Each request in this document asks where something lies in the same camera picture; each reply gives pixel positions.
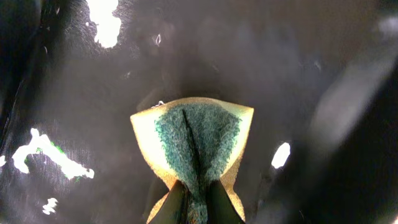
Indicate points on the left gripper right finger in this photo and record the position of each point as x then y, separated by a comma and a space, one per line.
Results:
219, 207

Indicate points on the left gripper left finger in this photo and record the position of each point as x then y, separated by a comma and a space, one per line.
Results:
175, 206

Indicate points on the green yellow sponge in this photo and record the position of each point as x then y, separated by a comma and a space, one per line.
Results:
196, 141

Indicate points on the black plastic tray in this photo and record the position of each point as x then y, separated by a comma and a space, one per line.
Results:
320, 75

